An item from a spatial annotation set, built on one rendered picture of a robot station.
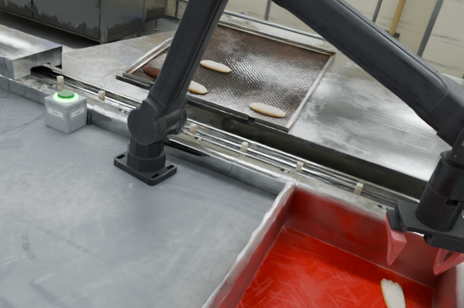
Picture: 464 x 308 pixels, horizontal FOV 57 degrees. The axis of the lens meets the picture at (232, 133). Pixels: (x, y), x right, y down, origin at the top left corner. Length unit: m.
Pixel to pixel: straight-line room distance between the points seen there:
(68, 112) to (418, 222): 0.77
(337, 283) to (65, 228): 0.48
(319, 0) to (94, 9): 3.29
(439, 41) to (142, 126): 3.72
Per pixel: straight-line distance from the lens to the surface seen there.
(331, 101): 1.27
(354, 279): 0.84
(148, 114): 0.85
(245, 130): 1.21
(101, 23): 3.84
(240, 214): 0.89
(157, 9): 4.77
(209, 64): 1.33
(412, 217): 0.71
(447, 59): 4.40
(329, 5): 0.65
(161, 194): 0.91
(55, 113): 1.10
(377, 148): 1.13
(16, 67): 1.29
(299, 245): 0.85
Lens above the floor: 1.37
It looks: 28 degrees down
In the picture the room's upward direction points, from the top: 11 degrees clockwise
